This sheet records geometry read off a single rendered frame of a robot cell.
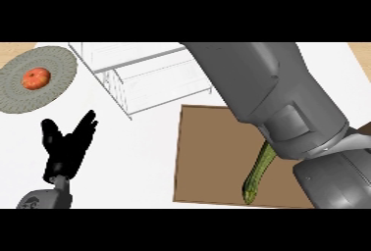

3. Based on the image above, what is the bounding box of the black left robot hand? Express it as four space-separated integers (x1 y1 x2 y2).
39 109 101 184

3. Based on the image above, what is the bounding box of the red apple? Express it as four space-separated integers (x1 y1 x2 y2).
21 67 52 91

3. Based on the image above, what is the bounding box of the green asparagus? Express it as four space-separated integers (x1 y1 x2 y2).
241 140 278 205

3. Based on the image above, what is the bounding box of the brown tray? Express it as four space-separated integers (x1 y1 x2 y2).
173 104 317 209

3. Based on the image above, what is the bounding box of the round grey woven placemat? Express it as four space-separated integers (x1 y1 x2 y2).
0 45 80 115

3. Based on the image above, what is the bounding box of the white wire tiered shelf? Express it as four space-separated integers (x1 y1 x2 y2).
67 42 215 121

